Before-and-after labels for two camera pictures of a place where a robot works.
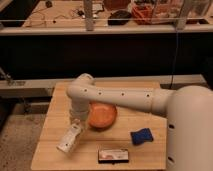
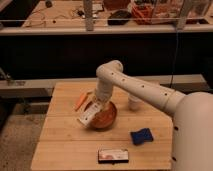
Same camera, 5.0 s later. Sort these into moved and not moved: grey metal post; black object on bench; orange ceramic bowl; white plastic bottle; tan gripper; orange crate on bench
Moved: white plastic bottle; tan gripper
Not moved: orange crate on bench; grey metal post; orange ceramic bowl; black object on bench
